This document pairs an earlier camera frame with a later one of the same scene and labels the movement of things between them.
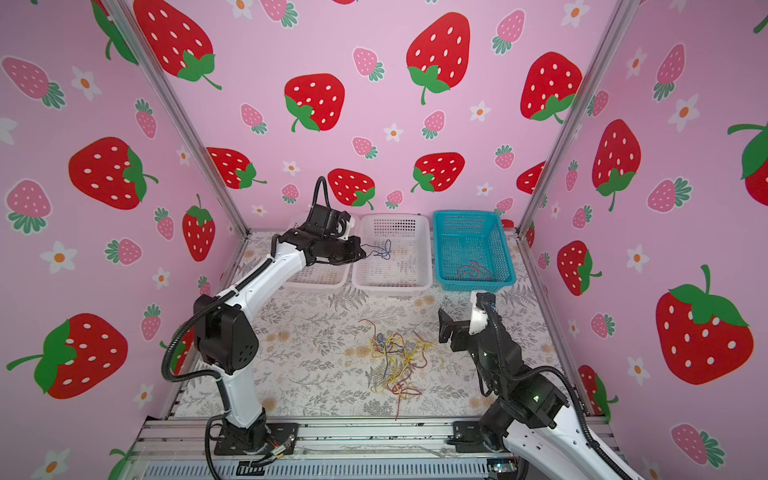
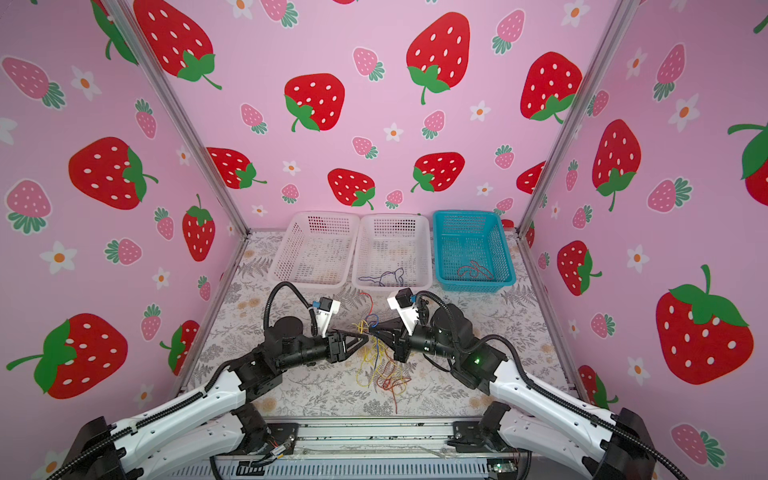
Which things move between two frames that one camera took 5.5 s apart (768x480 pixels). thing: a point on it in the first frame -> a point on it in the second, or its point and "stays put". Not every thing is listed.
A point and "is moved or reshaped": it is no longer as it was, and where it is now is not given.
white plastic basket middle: x=398 y=253 stays put
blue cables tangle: x=380 y=339 -> x=375 y=326
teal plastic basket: x=464 y=237 stays put
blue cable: x=385 y=254 -> x=398 y=276
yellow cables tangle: x=399 y=350 is moved or reshaped
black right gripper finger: x=445 y=326 -> x=393 y=329
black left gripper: x=354 y=245 -> x=336 y=347
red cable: x=474 y=266 stays put
